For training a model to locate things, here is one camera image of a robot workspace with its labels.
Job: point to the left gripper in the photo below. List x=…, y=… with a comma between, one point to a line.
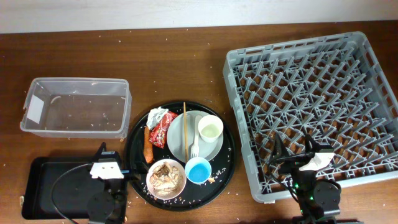
x=138, y=161

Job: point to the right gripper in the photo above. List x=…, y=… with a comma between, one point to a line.
x=293, y=165

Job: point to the orange carrot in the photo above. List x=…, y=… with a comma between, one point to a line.
x=148, y=150

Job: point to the red snack wrapper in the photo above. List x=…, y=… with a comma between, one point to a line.
x=158, y=135

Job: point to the white bowl with food scraps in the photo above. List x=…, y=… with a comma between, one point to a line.
x=166, y=179

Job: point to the silver foil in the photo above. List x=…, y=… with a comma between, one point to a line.
x=154, y=117

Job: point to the grey round plate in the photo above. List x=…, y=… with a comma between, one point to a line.
x=176, y=138

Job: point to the white plastic fork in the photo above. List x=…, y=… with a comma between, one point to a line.
x=194, y=150

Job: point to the blue plastic cup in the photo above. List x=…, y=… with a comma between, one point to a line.
x=198, y=170

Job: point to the wooden chopstick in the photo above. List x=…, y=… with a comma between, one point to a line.
x=185, y=131

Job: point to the white paper cup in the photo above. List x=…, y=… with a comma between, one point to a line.
x=210, y=128

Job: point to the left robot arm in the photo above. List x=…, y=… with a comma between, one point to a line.
x=109, y=205

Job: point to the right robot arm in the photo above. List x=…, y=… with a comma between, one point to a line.
x=318, y=199

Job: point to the black rectangular waste tray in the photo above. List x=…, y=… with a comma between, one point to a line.
x=71, y=193

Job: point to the clear plastic waste bin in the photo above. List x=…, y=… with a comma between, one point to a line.
x=69, y=107

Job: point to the grey plastic dishwasher rack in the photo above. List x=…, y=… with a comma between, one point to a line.
x=332, y=88

